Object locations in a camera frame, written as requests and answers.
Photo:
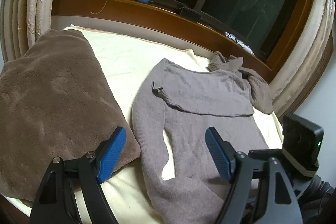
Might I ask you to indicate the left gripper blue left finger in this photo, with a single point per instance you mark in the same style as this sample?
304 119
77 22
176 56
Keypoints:
55 199

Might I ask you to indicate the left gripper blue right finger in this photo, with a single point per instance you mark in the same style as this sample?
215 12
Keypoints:
275 202

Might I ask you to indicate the grey-mauve thin knit sweater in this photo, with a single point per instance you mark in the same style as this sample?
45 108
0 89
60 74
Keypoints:
170 114

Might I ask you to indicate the brown fleece blanket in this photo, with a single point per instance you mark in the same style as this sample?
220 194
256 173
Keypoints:
55 101

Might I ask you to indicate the beige right curtain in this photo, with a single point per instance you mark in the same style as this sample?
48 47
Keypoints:
304 58

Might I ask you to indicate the beige curtain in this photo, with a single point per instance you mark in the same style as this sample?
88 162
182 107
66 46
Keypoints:
304 58
22 23

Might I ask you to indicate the taupe ribbed knit sweater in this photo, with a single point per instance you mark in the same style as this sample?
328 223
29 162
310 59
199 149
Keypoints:
259 91

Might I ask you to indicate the patterned white cloth on sill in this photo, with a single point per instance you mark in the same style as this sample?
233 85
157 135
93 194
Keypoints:
239 42

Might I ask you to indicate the small black box on sill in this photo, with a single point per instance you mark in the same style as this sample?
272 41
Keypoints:
190 14

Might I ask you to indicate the brown wooden window sill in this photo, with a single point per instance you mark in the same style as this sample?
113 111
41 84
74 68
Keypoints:
157 16

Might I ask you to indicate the beige left curtain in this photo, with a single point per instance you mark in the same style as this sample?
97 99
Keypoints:
22 23

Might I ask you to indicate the black camera box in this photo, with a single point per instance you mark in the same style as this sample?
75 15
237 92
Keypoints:
302 143

